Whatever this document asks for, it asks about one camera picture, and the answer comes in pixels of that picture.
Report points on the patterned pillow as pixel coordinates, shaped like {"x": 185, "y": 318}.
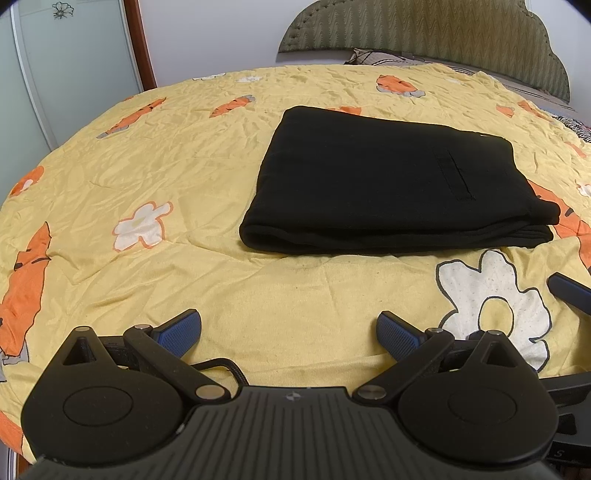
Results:
{"x": 383, "y": 56}

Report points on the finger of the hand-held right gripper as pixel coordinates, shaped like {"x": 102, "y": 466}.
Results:
{"x": 572, "y": 291}

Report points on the olive padded headboard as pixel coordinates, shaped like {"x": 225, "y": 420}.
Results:
{"x": 415, "y": 27}

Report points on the frosted floral wardrobe door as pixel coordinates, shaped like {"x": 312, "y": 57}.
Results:
{"x": 60, "y": 69}

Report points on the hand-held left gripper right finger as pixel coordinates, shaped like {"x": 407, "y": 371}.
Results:
{"x": 399, "y": 332}

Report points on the black pants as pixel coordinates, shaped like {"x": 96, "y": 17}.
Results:
{"x": 369, "y": 184}

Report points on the yellow floral printed blanket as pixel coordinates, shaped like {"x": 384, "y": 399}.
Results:
{"x": 184, "y": 161}

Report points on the brown wooden wardrobe frame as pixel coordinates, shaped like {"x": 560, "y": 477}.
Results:
{"x": 141, "y": 46}

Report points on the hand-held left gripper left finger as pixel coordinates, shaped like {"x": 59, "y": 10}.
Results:
{"x": 180, "y": 332}

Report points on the black white striped cloth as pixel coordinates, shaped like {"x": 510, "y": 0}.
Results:
{"x": 577, "y": 125}

